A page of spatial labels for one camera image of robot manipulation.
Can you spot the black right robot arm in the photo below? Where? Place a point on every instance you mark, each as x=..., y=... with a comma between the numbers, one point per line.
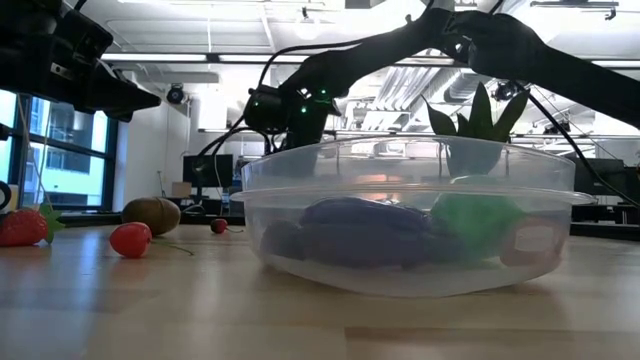
x=500, y=45

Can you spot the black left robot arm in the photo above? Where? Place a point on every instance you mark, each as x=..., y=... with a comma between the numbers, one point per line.
x=25, y=7

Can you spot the brown cardboard box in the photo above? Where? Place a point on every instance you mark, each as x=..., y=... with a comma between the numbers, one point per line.
x=181, y=189

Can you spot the long overhead light bar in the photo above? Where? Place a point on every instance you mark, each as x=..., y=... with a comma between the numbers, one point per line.
x=150, y=57

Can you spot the large office window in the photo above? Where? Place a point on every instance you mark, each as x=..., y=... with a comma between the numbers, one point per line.
x=60, y=150

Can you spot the red toy strawberry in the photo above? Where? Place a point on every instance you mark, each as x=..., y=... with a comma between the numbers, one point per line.
x=22, y=229

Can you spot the clear plastic tupperware container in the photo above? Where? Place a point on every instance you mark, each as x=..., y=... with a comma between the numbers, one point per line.
x=400, y=285

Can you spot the glossy green toy pepper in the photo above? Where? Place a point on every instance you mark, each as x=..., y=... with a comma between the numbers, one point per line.
x=475, y=225

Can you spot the green snake plant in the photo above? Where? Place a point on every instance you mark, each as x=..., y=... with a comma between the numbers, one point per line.
x=477, y=115

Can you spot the pink toy fruit piece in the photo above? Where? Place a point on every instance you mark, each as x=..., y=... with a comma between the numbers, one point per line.
x=532, y=242

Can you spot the dark office desk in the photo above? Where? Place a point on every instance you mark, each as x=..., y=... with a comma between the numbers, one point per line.
x=610, y=212

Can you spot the black track light cluster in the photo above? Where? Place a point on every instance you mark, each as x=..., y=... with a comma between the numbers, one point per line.
x=505, y=91

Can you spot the purple toy eggplant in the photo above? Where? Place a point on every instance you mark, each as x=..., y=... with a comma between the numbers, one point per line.
x=360, y=240

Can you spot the brown toy kiwi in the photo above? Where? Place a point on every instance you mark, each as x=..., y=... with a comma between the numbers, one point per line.
x=150, y=215

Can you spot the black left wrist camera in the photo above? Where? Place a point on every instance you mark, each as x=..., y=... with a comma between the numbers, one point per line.
x=92, y=35

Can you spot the black computer monitor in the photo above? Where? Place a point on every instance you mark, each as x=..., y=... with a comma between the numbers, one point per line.
x=600, y=175
x=207, y=170

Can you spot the black ceiling spotlight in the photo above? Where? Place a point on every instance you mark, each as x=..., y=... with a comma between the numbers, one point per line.
x=175, y=94

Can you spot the black framed high table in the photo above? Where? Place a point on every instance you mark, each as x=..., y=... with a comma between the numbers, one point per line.
x=220, y=131

